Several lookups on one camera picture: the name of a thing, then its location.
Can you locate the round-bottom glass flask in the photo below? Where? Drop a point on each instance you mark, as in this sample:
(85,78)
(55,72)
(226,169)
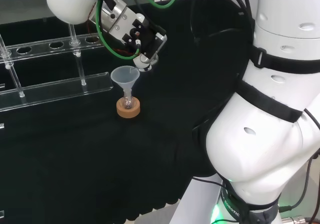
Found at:
(128,103)

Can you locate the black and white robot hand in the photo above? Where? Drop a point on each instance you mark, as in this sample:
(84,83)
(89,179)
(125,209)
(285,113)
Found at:
(147,38)

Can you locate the black bench cloth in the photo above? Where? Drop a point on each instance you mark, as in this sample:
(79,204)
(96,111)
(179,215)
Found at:
(75,159)

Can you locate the clear plastic funnel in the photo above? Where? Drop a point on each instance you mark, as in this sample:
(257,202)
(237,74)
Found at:
(123,78)

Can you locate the clear acrylic funnel stand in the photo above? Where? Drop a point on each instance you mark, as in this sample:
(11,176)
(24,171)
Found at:
(55,90)

